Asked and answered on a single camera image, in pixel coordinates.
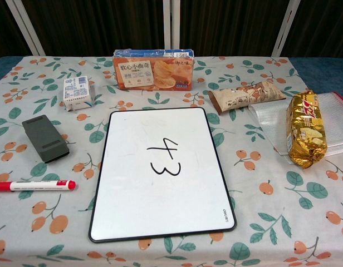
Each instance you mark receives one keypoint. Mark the small white blue carton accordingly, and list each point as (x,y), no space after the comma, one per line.
(75,93)

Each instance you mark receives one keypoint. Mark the white dry-erase board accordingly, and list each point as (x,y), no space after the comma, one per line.
(160,200)

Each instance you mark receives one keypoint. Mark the red and white marker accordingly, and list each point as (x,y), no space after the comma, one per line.
(35,185)

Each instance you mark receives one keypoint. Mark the orange cookie box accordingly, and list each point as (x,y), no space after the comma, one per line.
(138,75)

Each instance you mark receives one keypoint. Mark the brown snack packet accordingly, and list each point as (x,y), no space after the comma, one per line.
(244,97)

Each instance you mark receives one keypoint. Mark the floral tablecloth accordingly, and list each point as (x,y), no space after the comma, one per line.
(271,194)

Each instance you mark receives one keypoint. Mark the black pleated curtain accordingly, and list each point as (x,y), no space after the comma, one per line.
(322,27)
(230,25)
(4,30)
(99,25)

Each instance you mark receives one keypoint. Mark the gold foil snack packet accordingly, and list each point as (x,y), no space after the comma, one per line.
(305,130)

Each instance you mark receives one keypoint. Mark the dark grey board eraser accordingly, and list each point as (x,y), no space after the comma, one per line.
(44,137)

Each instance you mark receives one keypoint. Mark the clear zip pouch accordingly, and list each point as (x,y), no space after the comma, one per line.
(335,116)

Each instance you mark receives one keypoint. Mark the white frame post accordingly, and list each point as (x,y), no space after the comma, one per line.
(285,27)
(171,25)
(25,25)

